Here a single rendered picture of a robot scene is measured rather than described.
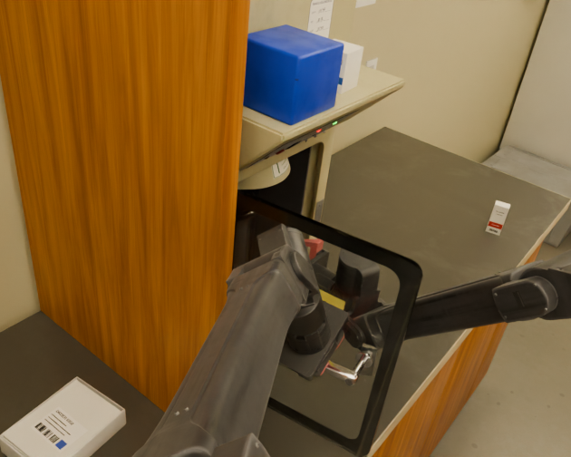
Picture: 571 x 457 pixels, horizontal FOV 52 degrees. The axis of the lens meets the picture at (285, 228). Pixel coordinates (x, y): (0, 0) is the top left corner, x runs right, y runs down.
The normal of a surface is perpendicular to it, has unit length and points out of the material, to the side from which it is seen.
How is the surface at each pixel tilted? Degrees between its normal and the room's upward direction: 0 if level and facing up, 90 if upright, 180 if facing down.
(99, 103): 90
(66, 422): 0
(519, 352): 0
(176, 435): 40
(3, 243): 90
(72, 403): 0
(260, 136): 90
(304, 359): 26
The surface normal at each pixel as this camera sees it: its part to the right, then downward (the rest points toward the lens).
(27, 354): 0.11, -0.82
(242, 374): 0.85, -0.47
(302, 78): 0.78, 0.41
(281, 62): -0.62, 0.39
